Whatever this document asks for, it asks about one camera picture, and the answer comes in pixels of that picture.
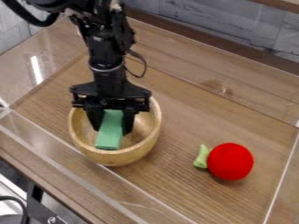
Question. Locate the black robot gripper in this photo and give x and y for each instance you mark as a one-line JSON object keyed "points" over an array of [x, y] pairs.
{"points": [[111, 92]]}

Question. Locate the red plush ball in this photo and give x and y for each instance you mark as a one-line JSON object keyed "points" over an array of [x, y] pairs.
{"points": [[230, 161]]}

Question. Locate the black table leg bracket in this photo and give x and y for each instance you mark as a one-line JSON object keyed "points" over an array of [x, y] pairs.
{"points": [[34, 209]]}

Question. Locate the green rectangular block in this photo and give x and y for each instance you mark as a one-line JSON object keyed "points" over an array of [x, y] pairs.
{"points": [[110, 131]]}

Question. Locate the green plush leaf piece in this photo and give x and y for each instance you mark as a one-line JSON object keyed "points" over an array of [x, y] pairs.
{"points": [[200, 160]]}

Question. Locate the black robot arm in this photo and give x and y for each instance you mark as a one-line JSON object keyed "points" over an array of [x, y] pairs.
{"points": [[108, 37]]}

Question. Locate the brown wooden bowl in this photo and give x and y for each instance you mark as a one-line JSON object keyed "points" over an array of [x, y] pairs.
{"points": [[136, 143]]}

